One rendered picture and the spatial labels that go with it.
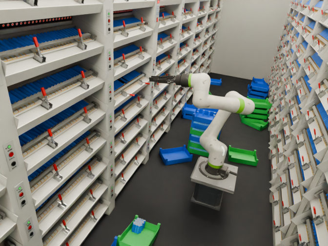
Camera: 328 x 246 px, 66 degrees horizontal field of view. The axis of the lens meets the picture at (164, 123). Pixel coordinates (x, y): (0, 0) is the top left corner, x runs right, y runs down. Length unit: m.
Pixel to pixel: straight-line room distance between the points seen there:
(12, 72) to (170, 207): 1.61
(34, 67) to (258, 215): 1.97
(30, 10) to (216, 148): 1.49
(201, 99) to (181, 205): 0.98
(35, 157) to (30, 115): 0.20
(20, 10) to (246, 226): 2.00
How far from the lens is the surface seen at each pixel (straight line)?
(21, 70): 1.03
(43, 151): 1.25
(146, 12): 2.05
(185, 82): 1.70
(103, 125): 1.62
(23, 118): 1.11
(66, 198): 1.56
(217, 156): 2.01
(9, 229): 1.25
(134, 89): 1.90
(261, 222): 2.32
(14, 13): 1.00
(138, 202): 2.21
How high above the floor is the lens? 1.61
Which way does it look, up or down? 29 degrees down
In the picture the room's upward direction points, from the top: 6 degrees clockwise
